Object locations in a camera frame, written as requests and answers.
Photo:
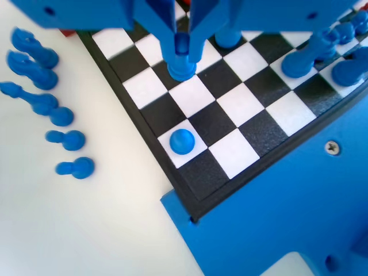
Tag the black and white chessboard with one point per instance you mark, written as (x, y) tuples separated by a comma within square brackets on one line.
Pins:
[(241, 100)]

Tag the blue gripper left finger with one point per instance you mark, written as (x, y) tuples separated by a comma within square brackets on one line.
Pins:
[(161, 17)]

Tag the silver cross-head screw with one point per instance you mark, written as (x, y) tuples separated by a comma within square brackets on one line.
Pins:
[(332, 147)]

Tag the blue bishop chess piece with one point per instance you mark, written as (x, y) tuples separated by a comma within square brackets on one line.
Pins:
[(43, 102)]

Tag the blue knight chess piece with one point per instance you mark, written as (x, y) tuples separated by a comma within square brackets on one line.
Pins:
[(47, 57), (43, 77)]

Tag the blue pawn chess piece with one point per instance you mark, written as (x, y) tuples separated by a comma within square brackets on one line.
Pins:
[(63, 116), (73, 140), (345, 33), (82, 168), (182, 141), (181, 70), (361, 23), (327, 49)]

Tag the blue base plate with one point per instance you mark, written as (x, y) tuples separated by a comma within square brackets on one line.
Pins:
[(273, 215)]

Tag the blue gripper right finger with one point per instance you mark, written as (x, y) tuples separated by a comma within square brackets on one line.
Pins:
[(207, 17)]

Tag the blue queen chess piece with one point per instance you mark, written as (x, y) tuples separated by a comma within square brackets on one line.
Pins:
[(228, 38)]

